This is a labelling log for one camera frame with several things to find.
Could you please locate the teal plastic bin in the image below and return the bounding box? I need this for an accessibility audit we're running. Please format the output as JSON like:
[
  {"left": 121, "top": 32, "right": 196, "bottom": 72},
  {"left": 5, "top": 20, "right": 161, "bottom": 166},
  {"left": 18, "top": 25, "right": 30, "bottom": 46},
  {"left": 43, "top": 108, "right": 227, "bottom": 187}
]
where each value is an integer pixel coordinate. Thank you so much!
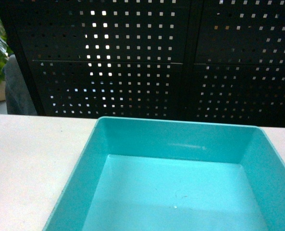
[{"left": 44, "top": 117, "right": 285, "bottom": 231}]

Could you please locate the black perforated metal panel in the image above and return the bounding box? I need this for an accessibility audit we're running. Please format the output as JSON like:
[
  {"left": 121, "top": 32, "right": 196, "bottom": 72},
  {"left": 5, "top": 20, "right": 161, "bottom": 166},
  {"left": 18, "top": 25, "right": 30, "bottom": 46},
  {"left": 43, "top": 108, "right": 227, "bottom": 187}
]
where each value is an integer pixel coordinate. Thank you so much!
[{"left": 0, "top": 0, "right": 285, "bottom": 128}]

